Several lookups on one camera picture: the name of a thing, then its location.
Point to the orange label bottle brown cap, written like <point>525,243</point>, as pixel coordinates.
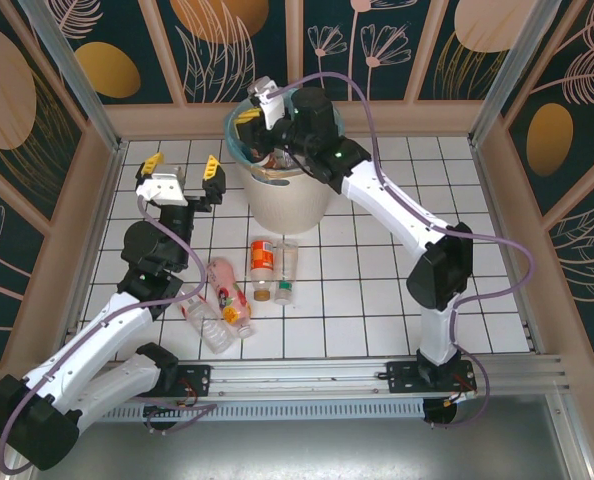
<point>262,257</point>

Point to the clear bottle pink label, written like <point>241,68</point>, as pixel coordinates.
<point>209,325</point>

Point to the clear bottle green cap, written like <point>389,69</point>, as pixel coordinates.
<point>287,262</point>

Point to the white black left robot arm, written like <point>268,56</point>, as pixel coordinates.
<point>92,340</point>

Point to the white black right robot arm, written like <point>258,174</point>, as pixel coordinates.
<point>392,205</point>

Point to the blue plastic bin liner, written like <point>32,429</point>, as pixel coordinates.
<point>232,140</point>

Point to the cream plastic waste bin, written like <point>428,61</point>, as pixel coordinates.
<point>287,210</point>

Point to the aluminium corner post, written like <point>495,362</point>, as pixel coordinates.
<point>72,75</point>
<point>512,70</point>

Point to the aluminium side rail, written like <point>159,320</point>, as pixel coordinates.
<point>484,175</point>

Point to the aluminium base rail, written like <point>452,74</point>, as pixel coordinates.
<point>297,377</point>

